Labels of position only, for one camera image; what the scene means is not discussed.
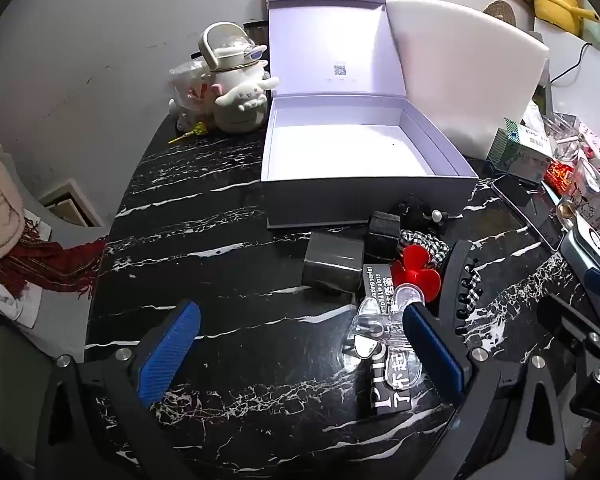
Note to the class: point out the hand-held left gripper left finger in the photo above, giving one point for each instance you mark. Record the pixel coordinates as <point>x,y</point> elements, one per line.
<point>170,355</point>

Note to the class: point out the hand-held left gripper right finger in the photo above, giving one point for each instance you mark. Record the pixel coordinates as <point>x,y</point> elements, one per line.
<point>432,355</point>

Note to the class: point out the black long box white print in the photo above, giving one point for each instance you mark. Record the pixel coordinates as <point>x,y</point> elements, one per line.
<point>395,390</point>

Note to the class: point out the clear plastic hair clip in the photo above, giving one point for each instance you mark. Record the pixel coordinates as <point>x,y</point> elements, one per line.
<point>370,325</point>

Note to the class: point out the black claw clip checkered fabric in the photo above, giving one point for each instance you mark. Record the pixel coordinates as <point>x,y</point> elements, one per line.
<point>455,280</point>

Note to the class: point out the red bow clip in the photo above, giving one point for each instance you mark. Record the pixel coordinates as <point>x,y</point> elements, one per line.
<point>412,270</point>

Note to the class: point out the dark grey cube box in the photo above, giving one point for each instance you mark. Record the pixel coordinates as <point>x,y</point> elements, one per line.
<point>332,260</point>

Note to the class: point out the black bow clip with pearl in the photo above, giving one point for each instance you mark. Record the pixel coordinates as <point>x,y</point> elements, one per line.
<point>415,210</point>

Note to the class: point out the lavender gift box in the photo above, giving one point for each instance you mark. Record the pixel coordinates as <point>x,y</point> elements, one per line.
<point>340,145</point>

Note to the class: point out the blue grey device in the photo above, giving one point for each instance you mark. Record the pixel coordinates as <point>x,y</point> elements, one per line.
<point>577,255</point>

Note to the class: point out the clear glass cup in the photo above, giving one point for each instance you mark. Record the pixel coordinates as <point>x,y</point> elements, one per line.
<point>592,195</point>

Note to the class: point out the black smartphone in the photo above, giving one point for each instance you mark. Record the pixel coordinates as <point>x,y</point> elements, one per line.
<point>527,210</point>

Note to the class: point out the red packet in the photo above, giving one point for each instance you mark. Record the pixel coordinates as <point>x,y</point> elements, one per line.
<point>560,177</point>

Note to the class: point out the green and white medicine box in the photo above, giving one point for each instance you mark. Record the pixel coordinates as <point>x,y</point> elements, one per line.
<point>522,155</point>

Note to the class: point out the clear plastic container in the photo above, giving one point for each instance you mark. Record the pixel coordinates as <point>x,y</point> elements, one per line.
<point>560,132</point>

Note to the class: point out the red fringed scarf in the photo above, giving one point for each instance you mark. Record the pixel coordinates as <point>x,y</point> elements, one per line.
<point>45,260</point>

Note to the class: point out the white cabinet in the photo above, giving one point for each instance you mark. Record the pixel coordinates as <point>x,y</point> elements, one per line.
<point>597,90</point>

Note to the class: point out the beige cloth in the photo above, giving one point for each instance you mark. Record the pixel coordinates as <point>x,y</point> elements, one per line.
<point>0,210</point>

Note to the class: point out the yellow lollipop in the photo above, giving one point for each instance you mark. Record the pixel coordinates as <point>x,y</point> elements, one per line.
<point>198,130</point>

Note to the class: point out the white foam block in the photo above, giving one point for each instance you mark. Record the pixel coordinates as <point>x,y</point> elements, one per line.
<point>460,70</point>

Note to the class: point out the cream kettle with dog figure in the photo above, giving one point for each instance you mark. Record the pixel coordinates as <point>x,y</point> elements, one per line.
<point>235,105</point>

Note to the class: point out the white bag with red print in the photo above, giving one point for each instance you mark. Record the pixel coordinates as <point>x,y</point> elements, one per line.
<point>190,85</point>

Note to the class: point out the yellow pot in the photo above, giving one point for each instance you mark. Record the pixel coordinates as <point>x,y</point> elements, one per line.
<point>555,5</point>

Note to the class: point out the round woven coaster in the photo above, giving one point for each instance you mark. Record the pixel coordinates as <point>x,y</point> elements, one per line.
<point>500,14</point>

